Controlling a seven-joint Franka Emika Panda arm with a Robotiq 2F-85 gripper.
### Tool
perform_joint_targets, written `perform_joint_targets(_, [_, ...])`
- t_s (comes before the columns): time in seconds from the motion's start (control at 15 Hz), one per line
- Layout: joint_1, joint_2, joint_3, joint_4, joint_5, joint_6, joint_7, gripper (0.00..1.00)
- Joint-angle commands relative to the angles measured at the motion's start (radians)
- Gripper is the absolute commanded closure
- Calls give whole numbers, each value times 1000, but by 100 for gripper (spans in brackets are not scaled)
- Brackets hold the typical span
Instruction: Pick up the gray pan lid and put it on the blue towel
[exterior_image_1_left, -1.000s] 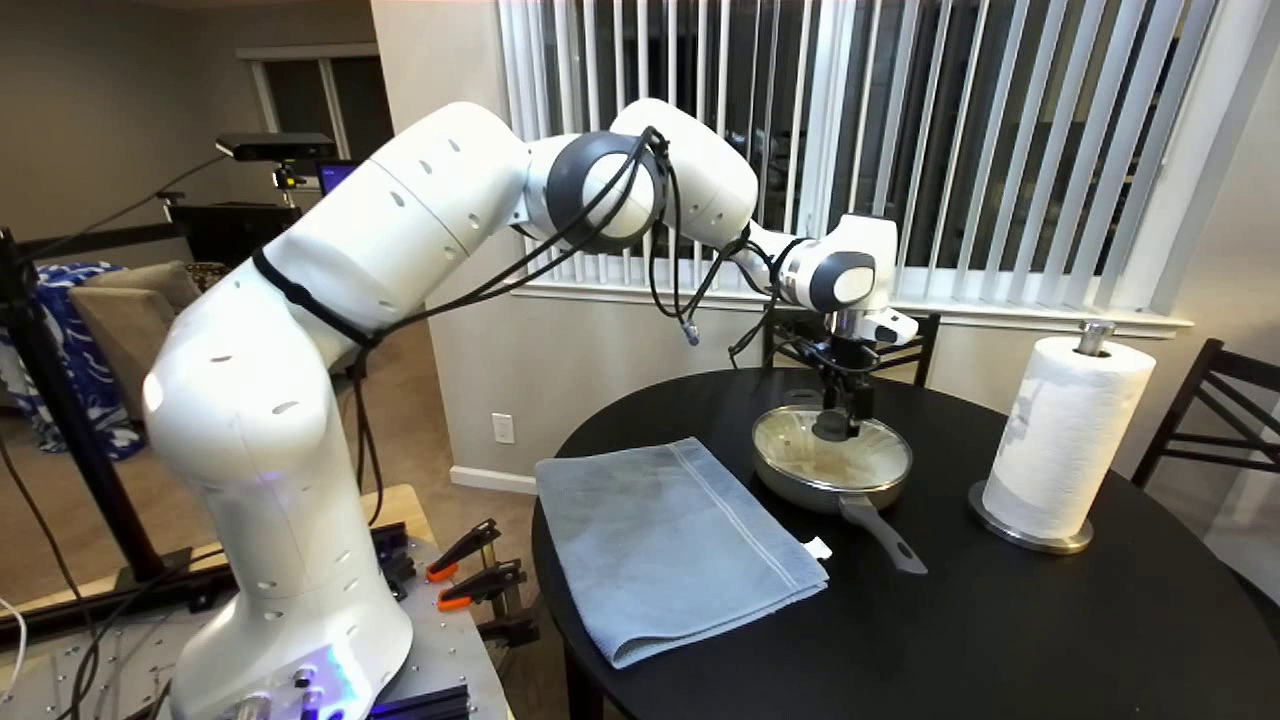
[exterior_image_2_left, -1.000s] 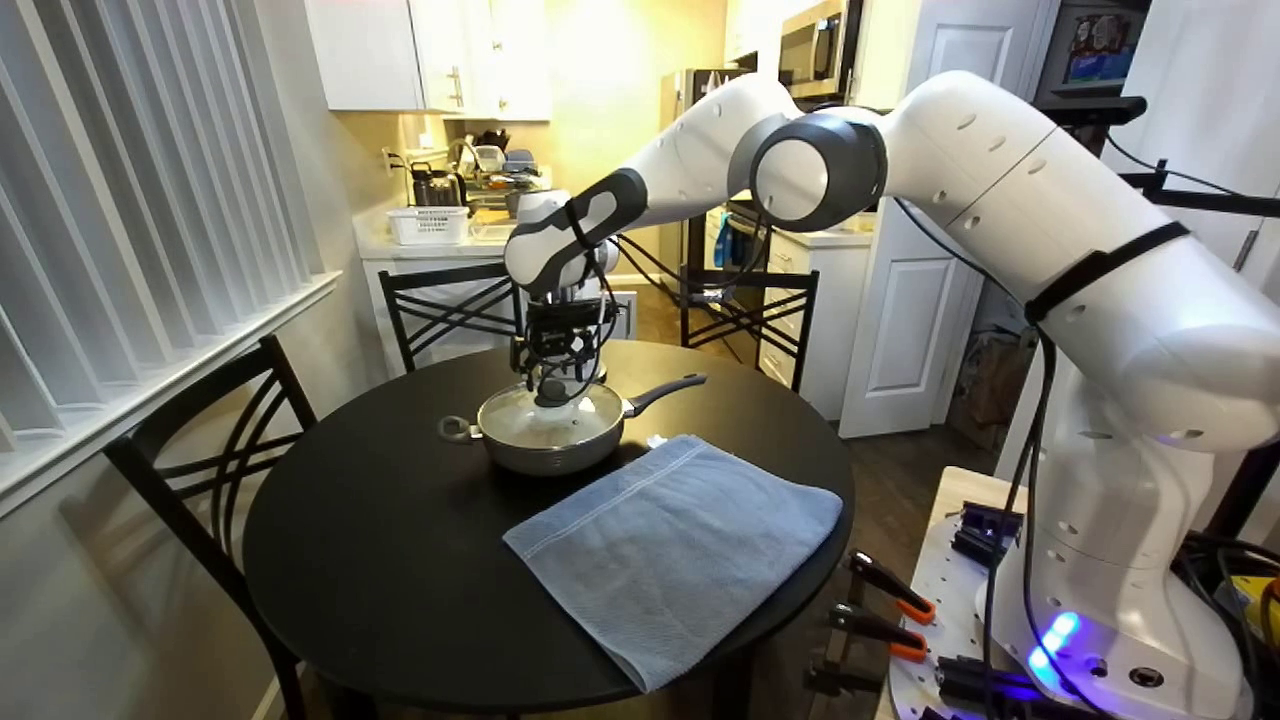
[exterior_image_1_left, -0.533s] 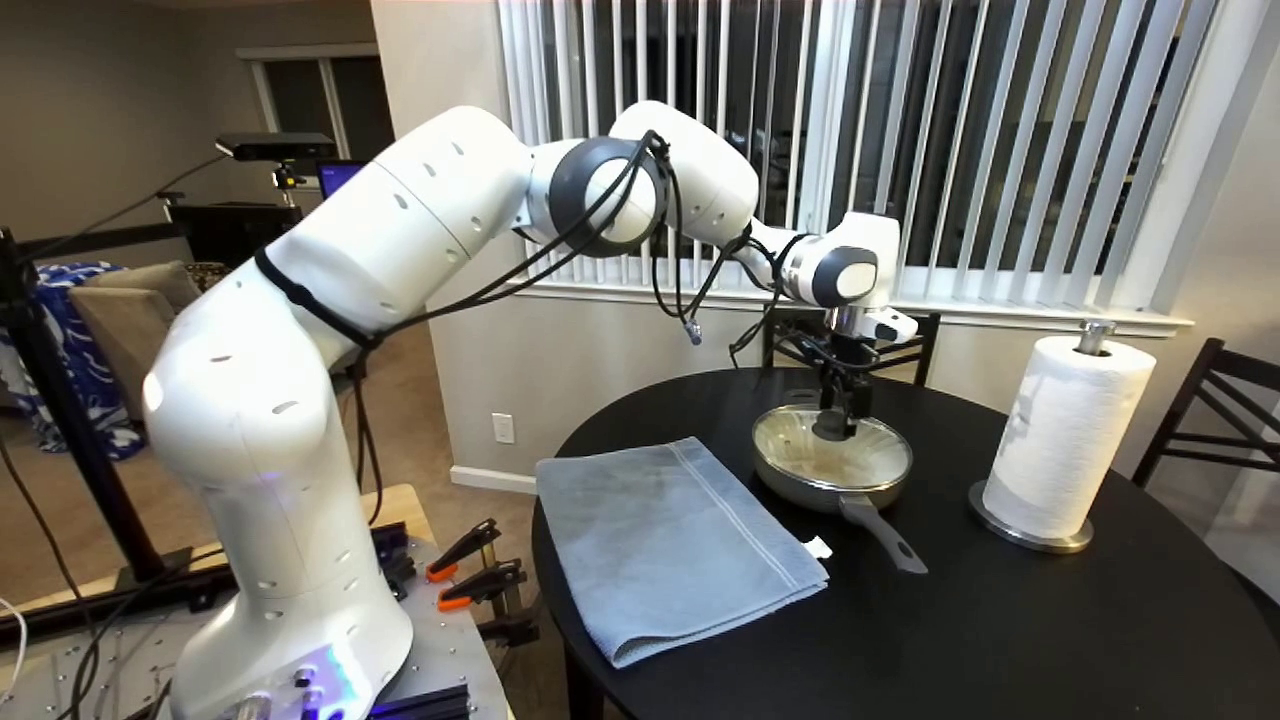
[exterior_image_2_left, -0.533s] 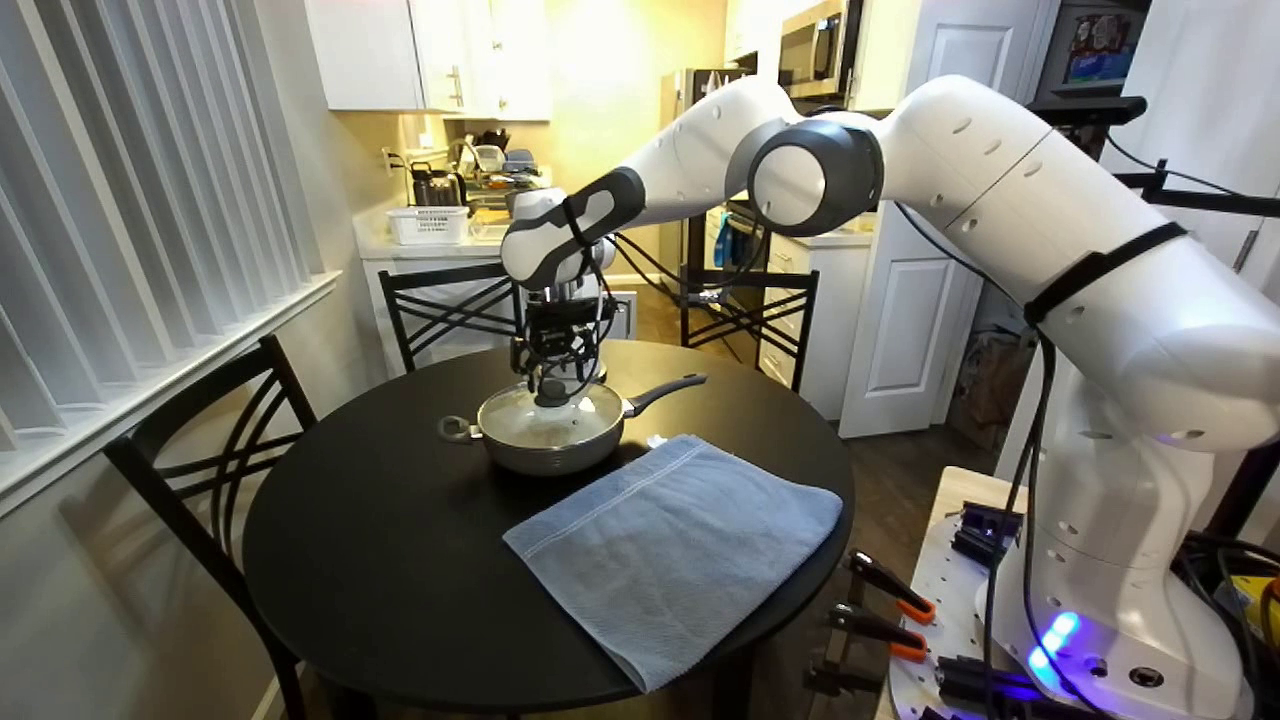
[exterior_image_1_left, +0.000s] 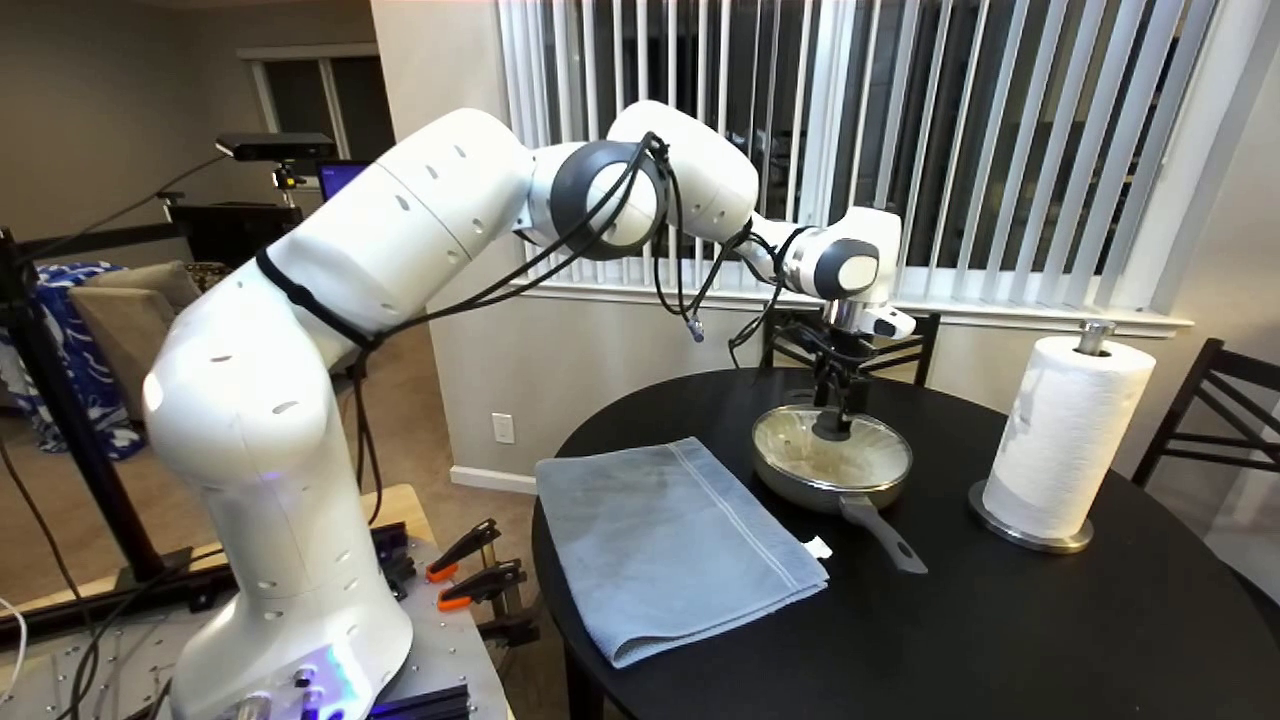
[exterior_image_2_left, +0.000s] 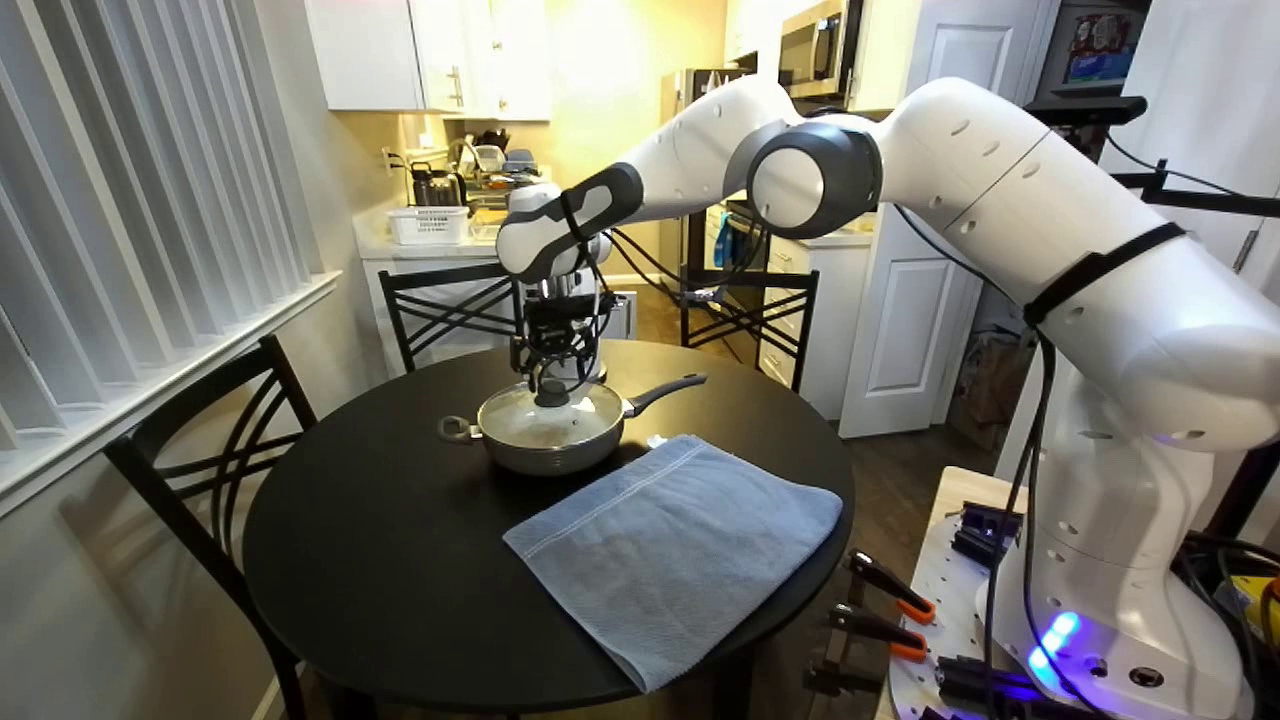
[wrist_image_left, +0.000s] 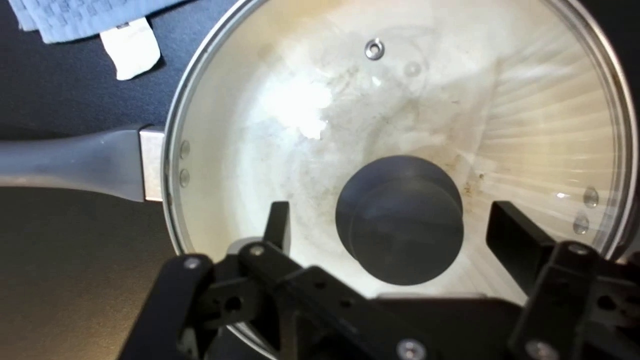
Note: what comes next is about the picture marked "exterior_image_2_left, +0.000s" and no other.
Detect black metal chair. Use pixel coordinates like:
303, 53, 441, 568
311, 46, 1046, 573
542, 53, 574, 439
378, 255, 530, 378
101, 334, 323, 720
677, 266, 824, 396

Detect white kitchen cabinets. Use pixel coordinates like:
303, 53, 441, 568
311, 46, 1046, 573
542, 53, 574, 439
302, 0, 556, 127

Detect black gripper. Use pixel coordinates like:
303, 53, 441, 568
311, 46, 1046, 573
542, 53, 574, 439
514, 291, 622, 407

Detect white panel door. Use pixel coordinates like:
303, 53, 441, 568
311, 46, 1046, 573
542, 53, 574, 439
836, 0, 1056, 444

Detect blue towel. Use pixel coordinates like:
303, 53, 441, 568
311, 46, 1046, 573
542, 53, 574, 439
501, 431, 847, 698

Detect black coffee maker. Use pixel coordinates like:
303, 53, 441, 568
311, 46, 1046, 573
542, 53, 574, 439
408, 157, 463, 214

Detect white vertical window blinds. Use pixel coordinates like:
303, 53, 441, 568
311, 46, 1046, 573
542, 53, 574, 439
0, 0, 334, 454

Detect gray frying pan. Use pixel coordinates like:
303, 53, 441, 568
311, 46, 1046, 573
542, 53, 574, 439
438, 370, 711, 481

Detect gray glass pan lid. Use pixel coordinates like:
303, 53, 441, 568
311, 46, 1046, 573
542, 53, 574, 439
477, 378, 628, 454

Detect laptop with lit screen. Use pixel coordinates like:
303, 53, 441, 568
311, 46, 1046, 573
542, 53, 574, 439
1038, 0, 1152, 104

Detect white kitchen counter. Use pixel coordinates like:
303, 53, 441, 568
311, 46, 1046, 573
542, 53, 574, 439
354, 197, 553, 378

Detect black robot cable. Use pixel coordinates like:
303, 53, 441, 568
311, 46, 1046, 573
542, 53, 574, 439
975, 216, 1193, 671

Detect steel microwave oven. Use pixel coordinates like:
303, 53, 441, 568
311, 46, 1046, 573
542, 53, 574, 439
775, 0, 868, 108

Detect black cable connector block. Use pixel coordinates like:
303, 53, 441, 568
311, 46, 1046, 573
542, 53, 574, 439
952, 500, 1027, 573

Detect white plastic container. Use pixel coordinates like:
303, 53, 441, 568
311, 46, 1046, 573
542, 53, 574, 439
389, 201, 474, 251

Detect black orange spring clamp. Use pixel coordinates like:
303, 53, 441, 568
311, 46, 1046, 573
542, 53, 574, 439
843, 547, 941, 630
824, 599, 934, 668

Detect robot mounting platform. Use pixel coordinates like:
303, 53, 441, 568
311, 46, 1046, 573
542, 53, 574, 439
878, 461, 1280, 720

